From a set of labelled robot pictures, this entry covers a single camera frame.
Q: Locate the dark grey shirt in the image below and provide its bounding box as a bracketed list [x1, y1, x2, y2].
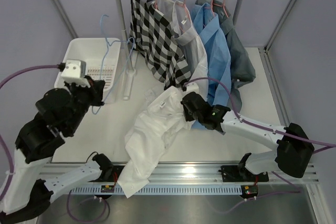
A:
[195, 0, 256, 111]

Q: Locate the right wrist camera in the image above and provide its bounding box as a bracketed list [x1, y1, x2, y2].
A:
[183, 82, 199, 94]

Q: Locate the blue shirt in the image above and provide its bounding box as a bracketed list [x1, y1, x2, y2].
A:
[191, 3, 232, 106]

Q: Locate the white plastic basket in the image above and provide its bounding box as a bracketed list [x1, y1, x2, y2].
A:
[64, 38, 124, 104]

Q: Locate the right aluminium frame post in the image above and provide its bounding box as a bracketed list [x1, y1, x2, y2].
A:
[264, 0, 298, 52]

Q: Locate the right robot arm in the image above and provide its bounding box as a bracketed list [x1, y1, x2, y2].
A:
[181, 92, 314, 182]

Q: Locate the aluminium frame post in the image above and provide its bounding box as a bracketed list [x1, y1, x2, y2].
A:
[50, 0, 78, 39]
[264, 0, 298, 52]

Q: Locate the left aluminium frame post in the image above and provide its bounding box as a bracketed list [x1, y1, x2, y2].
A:
[50, 0, 78, 39]

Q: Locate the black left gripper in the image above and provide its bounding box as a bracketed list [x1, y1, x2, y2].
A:
[65, 75, 106, 134]

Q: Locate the black white checkered shirt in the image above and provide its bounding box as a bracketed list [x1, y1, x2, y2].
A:
[130, 0, 191, 89]

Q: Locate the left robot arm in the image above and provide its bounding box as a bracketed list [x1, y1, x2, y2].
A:
[1, 76, 113, 223]

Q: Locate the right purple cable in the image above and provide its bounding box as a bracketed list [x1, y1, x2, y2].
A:
[183, 77, 336, 147]

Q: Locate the blue wire hanger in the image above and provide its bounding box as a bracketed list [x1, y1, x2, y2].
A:
[91, 14, 136, 114]

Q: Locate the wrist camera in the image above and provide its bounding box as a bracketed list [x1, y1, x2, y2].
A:
[61, 59, 88, 87]
[183, 82, 199, 94]

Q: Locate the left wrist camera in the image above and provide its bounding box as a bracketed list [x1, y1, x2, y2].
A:
[61, 59, 88, 87]

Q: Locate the light blue slotted cable duct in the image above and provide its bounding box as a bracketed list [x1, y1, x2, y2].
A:
[71, 185, 242, 196]

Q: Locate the aluminium mounting rail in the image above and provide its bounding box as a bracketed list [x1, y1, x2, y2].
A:
[38, 162, 319, 185]

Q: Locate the light grey white shirt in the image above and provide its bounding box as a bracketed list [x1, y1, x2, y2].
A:
[158, 0, 208, 79]

